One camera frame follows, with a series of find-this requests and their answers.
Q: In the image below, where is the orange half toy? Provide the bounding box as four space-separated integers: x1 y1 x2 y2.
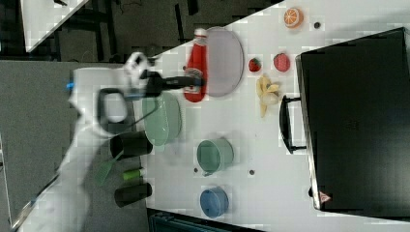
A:
283 8 304 29

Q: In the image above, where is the peeled banana toy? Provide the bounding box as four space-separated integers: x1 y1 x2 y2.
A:
256 74 279 117

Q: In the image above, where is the green metal mug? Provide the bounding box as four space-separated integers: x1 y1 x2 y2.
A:
196 137 234 177

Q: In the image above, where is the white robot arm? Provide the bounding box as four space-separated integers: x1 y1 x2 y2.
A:
11 52 206 232

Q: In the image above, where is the silver toaster oven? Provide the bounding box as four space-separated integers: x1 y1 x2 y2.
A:
295 27 410 221

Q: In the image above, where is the blue cup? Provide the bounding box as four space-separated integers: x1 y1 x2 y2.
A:
199 187 229 218

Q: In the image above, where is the green small bottle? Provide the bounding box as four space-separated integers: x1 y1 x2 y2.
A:
122 168 145 181

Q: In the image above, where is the blue metal frame rail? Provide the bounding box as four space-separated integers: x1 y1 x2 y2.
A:
147 208 262 232

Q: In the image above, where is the black cylinder container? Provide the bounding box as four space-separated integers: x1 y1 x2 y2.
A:
114 183 153 208

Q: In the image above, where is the round red strawberry toy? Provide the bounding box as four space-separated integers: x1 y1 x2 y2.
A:
274 53 290 73

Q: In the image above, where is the red strawberry with leaves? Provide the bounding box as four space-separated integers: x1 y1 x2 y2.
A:
249 58 261 73

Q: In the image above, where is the red plush ketchup bottle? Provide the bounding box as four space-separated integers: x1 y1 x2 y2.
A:
184 28 208 102

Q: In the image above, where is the green perforated colander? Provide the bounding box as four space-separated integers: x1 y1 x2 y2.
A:
142 92 182 152

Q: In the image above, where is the black frying pan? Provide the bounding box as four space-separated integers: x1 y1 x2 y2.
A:
110 130 153 160

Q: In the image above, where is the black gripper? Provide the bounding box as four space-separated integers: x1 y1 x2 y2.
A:
140 70 202 98

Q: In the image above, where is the grey round plate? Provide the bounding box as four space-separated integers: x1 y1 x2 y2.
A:
207 27 244 98

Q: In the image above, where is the green slotted spatula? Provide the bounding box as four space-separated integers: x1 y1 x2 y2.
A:
95 152 124 186

